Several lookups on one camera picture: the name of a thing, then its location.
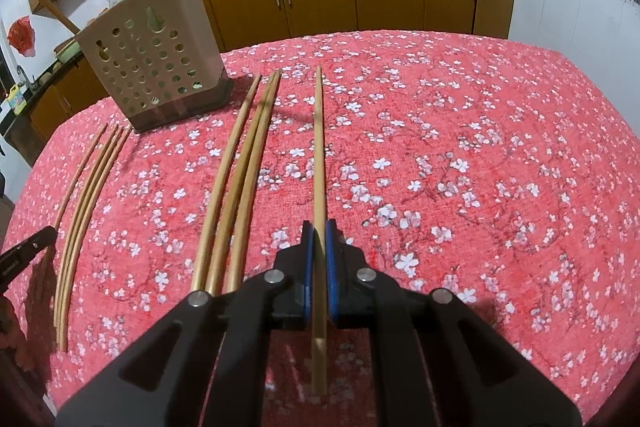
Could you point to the green bowl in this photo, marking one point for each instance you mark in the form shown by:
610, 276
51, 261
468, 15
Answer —
67, 51

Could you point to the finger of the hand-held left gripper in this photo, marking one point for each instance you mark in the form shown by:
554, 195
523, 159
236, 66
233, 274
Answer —
30, 247

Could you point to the hanging red plastic bag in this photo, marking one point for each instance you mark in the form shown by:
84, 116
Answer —
22, 36

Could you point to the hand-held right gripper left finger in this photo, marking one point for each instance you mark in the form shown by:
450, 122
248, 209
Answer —
306, 267

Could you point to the beige perforated utensil holder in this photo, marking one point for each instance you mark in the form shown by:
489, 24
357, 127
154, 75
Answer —
150, 57

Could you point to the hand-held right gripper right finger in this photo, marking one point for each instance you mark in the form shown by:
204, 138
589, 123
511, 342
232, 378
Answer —
332, 267

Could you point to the yellow bottle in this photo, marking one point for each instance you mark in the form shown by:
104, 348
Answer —
15, 99

